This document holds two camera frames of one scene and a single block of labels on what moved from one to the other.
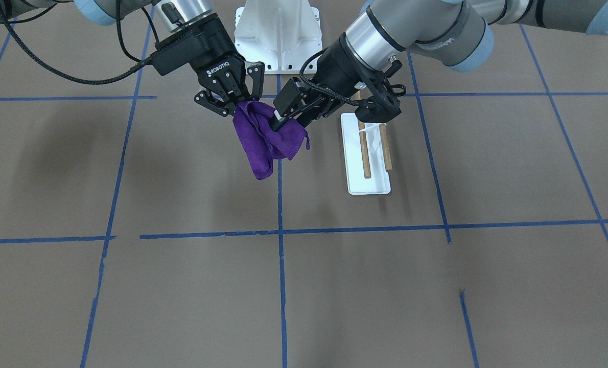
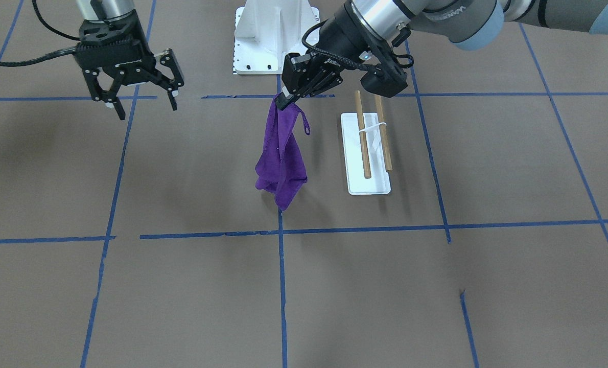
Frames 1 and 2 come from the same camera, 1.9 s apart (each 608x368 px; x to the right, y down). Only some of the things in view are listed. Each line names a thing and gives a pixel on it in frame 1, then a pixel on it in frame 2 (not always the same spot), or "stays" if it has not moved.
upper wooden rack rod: (387, 154) stays
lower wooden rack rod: (366, 165) stays
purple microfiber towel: (262, 146) -> (279, 168)
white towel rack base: (379, 182) stays
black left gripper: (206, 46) -> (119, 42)
